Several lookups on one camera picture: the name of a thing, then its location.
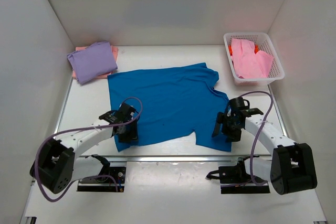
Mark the folded salmon t-shirt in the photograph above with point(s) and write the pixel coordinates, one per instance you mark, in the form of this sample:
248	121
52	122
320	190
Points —
103	76

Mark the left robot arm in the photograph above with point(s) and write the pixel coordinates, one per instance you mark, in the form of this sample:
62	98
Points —
58	165

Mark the white plastic basket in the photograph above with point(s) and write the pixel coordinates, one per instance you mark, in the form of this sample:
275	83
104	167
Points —
264	43

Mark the pink t-shirt in basket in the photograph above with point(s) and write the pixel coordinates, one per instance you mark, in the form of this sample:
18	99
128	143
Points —
247	64

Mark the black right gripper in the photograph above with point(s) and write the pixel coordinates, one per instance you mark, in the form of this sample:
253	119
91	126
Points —
227	128

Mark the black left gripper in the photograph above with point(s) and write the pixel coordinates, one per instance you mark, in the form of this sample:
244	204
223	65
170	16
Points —
128	133

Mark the blue t-shirt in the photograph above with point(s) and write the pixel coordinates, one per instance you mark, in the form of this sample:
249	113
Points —
175	101

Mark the orange garment in basket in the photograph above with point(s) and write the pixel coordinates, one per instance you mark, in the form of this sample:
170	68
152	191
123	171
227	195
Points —
231	52

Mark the folded purple t-shirt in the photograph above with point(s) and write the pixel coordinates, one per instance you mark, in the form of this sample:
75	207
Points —
93	61

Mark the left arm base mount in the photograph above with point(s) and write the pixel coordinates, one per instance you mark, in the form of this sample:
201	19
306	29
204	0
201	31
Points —
98	174

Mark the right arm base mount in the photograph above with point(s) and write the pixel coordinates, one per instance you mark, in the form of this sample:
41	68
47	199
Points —
233	179

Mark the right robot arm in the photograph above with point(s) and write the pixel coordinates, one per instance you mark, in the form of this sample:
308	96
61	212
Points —
289	170

